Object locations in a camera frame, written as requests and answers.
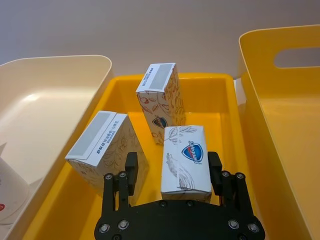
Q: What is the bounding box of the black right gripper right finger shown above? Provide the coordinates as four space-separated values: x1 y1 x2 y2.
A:
207 151 259 221

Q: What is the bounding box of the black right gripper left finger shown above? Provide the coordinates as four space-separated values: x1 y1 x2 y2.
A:
100 151 139 219

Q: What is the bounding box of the white soap box blue shield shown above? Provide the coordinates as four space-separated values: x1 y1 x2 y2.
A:
160 124 214 204

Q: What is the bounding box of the brown leaf print soap box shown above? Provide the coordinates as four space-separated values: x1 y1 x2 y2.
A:
135 62 187 147
64 110 151 199

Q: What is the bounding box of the shallow yellow plastic tray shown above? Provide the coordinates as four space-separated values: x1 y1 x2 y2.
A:
21 72 271 240

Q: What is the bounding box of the cream plastic bin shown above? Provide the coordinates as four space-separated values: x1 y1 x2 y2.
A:
0 54 113 240

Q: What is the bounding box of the white package with red mark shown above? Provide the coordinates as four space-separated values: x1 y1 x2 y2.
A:
0 142 32 224

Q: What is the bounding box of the yellow plastic bin with handle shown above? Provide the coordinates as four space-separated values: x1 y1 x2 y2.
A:
236 24 320 240

